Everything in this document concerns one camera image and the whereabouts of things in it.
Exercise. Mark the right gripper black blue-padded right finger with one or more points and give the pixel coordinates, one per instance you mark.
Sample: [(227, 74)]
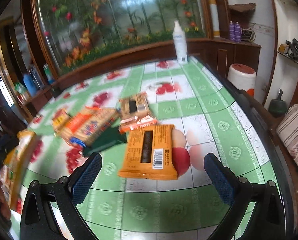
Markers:
[(267, 218)]

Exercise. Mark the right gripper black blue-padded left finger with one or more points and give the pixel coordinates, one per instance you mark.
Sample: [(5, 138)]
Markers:
[(38, 220)]

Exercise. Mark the yellow-rimmed white tray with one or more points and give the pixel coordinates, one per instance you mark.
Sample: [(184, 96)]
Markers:
[(15, 165)]

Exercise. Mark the striped cushion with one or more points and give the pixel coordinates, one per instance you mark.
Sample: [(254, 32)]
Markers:
[(287, 132)]

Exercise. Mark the small yellow cracker pack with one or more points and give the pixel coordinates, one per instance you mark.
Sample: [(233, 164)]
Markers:
[(60, 118)]

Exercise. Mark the orange-front cracker pack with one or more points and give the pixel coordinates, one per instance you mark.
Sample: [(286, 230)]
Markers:
[(76, 122)]

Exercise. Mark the dark green kettle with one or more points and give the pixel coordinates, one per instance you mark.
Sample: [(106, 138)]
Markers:
[(278, 107)]

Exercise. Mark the dark green cloth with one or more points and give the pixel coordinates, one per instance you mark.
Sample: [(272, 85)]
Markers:
[(109, 138)]

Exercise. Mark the blue-white cracker pack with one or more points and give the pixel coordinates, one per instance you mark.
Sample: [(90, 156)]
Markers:
[(94, 127)]

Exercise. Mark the large orange snack pack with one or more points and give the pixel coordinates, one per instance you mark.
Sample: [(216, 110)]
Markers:
[(148, 154)]

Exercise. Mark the blue thermos jug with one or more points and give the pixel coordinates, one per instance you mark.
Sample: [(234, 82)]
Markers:
[(30, 85)]

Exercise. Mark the wooden sideboard cabinet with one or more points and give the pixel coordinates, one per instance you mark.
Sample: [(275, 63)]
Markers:
[(31, 105)]

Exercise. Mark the grey thermos jug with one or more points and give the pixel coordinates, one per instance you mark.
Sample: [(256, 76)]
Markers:
[(36, 77)]

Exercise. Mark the orange cracker pack label up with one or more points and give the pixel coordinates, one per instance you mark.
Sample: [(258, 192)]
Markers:
[(135, 113)]

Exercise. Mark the white red-lid bucket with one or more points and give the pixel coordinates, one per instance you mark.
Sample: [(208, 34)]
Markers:
[(242, 77)]

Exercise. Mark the green-label bottle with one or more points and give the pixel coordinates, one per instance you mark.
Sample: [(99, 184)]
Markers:
[(48, 73)]

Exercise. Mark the green fruit-print tablecloth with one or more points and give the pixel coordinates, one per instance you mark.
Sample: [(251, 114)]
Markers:
[(207, 118)]

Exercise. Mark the purple bottle right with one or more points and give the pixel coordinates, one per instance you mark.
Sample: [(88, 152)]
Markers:
[(237, 32)]

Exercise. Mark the purple bottle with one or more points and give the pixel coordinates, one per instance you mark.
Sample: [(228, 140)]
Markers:
[(237, 32), (231, 31)]

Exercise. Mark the purple bottle left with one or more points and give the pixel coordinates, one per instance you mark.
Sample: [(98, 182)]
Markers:
[(231, 31)]

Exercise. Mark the white spray bottle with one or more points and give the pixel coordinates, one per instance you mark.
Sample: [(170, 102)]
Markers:
[(180, 44)]

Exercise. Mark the floral glass panel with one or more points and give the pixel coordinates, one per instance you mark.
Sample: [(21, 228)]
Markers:
[(78, 32)]

